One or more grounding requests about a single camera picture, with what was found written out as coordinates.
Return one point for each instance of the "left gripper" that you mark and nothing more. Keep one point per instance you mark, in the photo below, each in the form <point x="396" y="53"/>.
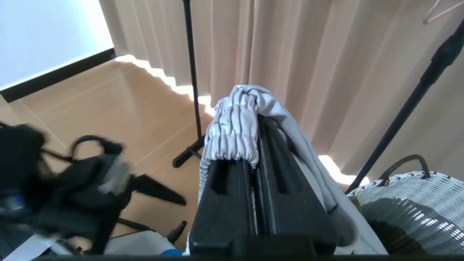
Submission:
<point x="79" y="192"/>

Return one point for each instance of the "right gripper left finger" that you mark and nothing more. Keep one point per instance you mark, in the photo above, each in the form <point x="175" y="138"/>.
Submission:
<point x="224" y="203"/>

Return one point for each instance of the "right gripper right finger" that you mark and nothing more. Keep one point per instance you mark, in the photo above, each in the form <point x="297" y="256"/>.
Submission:
<point x="290" y="195"/>

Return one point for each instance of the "pale grey shorts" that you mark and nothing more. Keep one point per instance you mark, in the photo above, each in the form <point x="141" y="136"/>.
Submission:
<point x="235" y="130"/>

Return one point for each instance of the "pink clothes hanger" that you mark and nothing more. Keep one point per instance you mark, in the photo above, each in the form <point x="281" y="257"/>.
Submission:
<point x="435" y="16"/>

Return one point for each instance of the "black clothes rack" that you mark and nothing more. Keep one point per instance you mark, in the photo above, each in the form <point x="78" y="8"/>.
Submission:
<point x="192" y="72"/>

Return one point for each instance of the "white laundry basket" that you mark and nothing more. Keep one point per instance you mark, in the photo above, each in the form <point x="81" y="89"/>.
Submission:
<point x="427" y="195"/>

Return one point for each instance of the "beige curtain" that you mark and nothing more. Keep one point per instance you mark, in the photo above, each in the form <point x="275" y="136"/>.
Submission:
<point x="290" y="54"/>

